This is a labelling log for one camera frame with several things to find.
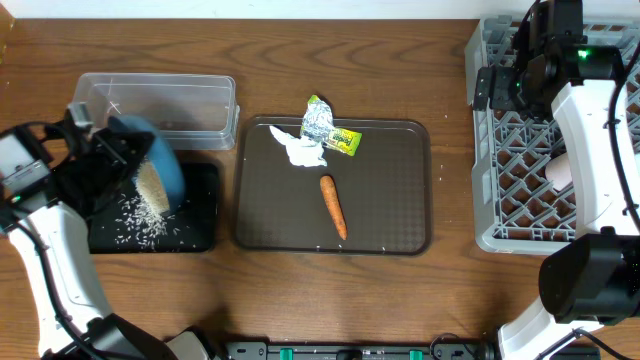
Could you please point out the pile of white rice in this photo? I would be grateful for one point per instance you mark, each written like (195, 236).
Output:
(142, 217)

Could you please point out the orange carrot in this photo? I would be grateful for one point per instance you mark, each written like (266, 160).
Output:
(330, 196)

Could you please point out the grey dishwasher rack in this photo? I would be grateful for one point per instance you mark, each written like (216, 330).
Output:
(516, 209)

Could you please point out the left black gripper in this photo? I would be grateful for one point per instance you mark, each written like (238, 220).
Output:
(111, 147)

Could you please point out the dark blue plate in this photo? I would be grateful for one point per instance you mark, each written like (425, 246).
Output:
(167, 160)

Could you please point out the foil wrapper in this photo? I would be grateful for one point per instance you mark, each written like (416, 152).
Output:
(317, 122)

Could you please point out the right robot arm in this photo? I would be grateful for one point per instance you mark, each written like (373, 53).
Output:
(592, 282)

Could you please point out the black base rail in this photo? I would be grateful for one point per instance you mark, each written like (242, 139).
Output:
(263, 351)

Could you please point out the black plastic tray bin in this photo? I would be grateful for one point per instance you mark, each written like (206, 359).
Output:
(192, 230)

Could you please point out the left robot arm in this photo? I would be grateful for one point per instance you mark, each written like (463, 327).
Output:
(45, 218)

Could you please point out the white pink cup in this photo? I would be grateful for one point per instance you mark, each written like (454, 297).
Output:
(558, 172)

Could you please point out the white tissue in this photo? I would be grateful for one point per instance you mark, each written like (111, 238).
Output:
(301, 151)

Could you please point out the clear plastic bin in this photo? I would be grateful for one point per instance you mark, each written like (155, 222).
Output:
(192, 111)

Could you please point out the yellow green snack packet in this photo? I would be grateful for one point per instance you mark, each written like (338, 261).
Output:
(343, 140)

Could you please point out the brown serving tray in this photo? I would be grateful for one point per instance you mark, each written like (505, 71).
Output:
(384, 191)

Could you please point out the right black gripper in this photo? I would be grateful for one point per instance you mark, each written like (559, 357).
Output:
(502, 79)

